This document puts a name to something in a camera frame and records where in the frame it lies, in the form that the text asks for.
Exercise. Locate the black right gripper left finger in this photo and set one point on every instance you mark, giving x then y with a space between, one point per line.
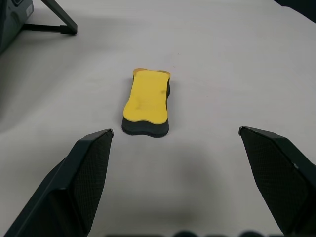
74 182

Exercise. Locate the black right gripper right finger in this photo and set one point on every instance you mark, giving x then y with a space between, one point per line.
279 177

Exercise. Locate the yellow and black eraser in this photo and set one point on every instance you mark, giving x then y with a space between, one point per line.
147 101

